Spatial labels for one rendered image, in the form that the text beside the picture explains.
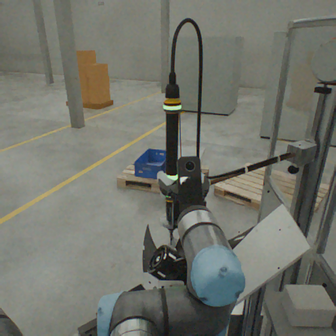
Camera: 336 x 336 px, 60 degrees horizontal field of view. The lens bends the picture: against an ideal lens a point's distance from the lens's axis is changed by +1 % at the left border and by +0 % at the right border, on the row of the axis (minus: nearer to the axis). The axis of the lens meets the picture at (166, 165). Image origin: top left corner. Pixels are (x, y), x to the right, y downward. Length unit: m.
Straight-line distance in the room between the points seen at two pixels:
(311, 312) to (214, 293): 1.00
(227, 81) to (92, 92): 3.91
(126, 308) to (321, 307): 1.05
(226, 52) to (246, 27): 5.17
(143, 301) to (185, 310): 0.07
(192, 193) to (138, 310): 0.22
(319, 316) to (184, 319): 1.00
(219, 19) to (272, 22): 2.07
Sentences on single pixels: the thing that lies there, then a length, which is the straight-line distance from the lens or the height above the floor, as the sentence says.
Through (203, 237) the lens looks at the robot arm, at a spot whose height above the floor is 1.68.
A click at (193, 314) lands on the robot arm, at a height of 1.56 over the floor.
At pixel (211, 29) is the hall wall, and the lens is 13.26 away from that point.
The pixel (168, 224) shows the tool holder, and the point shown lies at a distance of 0.85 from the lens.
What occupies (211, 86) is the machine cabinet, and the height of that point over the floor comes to 0.76.
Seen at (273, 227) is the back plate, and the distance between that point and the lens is 1.19.
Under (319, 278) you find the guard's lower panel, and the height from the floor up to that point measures 0.91.
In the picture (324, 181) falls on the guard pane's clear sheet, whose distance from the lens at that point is 1.56.
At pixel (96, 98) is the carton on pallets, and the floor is 0.29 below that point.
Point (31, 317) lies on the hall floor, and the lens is 2.70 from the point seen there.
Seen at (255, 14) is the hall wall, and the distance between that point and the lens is 12.91.
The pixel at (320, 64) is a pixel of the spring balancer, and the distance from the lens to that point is 1.26.
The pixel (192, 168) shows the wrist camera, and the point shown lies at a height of 1.73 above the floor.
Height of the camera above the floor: 1.96
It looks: 24 degrees down
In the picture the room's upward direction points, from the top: straight up
